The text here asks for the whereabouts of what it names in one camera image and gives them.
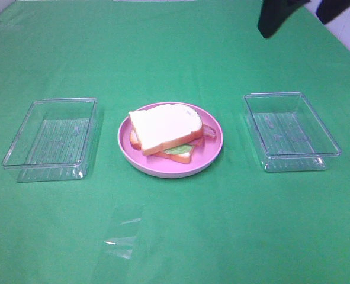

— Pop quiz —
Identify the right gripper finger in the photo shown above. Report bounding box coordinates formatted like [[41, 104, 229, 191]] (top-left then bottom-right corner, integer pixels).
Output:
[[316, 0, 350, 25], [257, 0, 309, 38]]

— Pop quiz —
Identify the toy bacon strip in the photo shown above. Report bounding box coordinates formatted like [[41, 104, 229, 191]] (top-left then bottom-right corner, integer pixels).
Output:
[[188, 137, 204, 146], [203, 124, 217, 139]]

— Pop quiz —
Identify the toy bread slice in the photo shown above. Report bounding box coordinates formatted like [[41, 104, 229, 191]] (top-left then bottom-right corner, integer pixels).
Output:
[[129, 104, 203, 156], [129, 130, 195, 164]]

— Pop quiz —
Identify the toy lettuce leaf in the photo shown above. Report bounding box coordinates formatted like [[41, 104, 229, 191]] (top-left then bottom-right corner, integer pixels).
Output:
[[164, 144, 193, 154]]

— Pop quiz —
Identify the right clear plastic tray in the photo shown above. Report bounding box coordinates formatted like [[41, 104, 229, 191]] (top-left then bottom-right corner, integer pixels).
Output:
[[243, 92, 341, 172]]

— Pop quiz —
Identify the clear plastic tray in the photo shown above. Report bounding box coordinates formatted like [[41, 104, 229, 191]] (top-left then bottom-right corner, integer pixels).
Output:
[[2, 98, 98, 182], [243, 92, 341, 172]]

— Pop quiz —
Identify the pink round plate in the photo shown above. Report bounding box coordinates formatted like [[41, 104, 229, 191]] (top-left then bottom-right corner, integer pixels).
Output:
[[117, 104, 223, 179]]

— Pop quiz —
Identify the green tablecloth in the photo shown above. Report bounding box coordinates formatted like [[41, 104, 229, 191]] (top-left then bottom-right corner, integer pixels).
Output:
[[0, 1, 350, 283]]

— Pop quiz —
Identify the left clear plastic tray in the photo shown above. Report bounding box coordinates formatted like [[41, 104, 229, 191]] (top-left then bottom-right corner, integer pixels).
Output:
[[2, 98, 98, 182]]

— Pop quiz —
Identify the clear tape patch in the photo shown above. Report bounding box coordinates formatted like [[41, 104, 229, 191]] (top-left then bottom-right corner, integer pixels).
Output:
[[101, 203, 143, 260]]

